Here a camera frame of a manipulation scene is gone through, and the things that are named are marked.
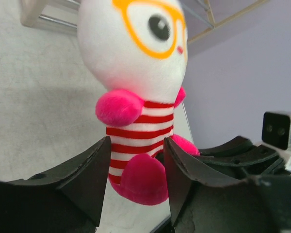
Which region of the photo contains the cream metal-rod shelf rack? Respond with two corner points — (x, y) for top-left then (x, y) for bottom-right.
(20, 0), (265, 44)

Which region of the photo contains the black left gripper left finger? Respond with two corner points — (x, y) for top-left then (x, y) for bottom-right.
(0, 137), (111, 233)

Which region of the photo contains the pink panda plush back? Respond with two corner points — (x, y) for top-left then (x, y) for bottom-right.
(77, 3), (199, 205)

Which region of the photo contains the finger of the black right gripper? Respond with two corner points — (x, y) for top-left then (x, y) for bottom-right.
(197, 136), (285, 175)

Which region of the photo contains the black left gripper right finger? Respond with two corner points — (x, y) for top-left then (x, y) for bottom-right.
(163, 138), (291, 233)

